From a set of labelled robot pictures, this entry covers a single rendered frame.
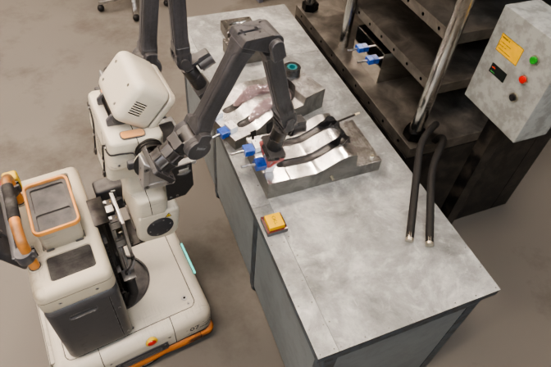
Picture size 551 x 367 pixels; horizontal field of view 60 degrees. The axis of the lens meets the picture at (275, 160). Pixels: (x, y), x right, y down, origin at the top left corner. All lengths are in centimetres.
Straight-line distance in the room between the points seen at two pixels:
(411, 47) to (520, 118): 67
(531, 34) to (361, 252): 93
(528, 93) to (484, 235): 137
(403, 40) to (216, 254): 146
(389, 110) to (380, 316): 107
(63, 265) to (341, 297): 93
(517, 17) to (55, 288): 178
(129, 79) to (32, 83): 249
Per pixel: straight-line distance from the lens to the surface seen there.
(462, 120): 244
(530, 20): 185
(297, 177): 182
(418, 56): 231
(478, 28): 211
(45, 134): 345
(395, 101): 242
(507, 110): 195
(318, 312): 162
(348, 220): 183
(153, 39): 169
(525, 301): 294
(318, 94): 219
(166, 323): 218
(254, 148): 188
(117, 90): 148
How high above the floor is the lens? 225
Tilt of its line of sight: 47 degrees down
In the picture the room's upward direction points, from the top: 6 degrees clockwise
